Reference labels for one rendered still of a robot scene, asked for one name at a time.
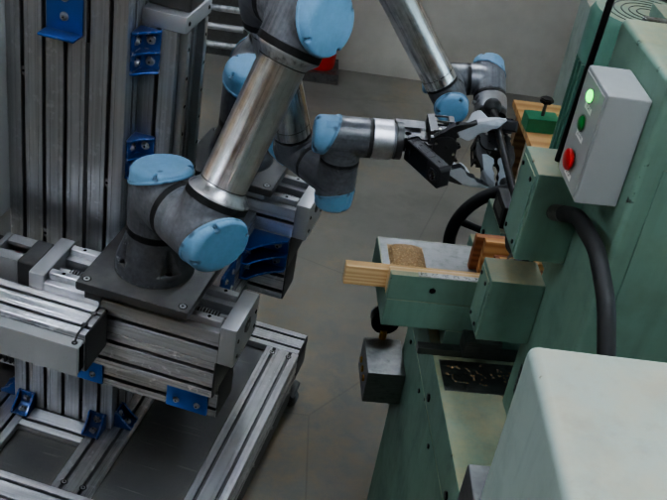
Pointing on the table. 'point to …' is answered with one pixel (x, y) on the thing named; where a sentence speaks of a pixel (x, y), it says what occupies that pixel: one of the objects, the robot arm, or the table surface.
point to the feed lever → (501, 149)
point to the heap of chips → (406, 255)
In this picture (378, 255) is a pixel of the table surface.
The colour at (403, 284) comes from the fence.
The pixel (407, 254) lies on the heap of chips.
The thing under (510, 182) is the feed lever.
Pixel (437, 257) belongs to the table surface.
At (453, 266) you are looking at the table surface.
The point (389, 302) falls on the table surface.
